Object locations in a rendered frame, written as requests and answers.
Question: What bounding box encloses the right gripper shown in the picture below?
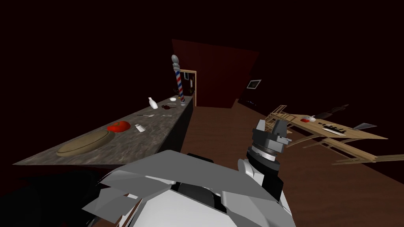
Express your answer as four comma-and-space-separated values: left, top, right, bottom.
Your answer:
252, 119, 292, 156

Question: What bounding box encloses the light wooden chair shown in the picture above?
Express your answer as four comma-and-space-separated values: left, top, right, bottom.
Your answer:
264, 104, 298, 134

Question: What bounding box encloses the light wooden dining table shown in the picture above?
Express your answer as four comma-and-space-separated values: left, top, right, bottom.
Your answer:
285, 113, 404, 166

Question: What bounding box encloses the striped tall pepper mill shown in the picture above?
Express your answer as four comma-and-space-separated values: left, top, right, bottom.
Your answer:
171, 54, 186, 106

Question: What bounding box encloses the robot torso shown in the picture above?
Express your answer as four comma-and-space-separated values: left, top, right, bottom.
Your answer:
82, 149, 296, 227

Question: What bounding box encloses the red tomato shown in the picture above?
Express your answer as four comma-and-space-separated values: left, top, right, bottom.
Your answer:
107, 121, 131, 133

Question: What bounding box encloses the tan round wooden board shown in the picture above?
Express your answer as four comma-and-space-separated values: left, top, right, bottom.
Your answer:
56, 130, 116, 158

